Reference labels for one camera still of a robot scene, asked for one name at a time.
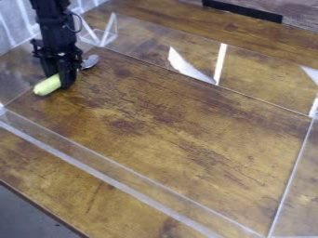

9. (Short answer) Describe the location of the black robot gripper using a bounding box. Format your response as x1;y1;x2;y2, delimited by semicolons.
29;38;83;89

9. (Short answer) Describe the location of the green handled metal spoon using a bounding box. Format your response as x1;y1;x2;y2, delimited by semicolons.
33;55;99;96

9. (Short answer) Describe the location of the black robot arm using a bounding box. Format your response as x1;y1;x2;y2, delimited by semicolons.
28;0;83;88

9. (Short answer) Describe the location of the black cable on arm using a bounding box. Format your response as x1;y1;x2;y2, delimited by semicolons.
65;8;84;33

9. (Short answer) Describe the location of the clear acrylic enclosure wall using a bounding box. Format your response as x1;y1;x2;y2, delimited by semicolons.
0;0;318;238

